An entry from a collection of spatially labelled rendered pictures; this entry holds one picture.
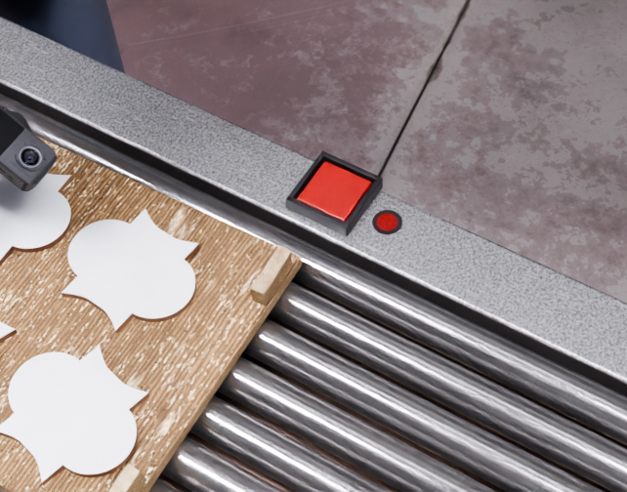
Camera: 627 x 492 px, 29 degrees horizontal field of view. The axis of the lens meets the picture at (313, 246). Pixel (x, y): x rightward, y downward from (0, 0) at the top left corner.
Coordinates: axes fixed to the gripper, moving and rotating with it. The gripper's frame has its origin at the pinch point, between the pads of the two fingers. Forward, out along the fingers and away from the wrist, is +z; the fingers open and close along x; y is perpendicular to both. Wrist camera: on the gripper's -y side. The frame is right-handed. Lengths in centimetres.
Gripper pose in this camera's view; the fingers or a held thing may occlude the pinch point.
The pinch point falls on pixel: (8, 206)
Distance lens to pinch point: 134.2
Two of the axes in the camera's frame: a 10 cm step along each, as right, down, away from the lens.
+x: -4.9, 7.3, -4.7
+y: -8.7, -3.8, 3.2
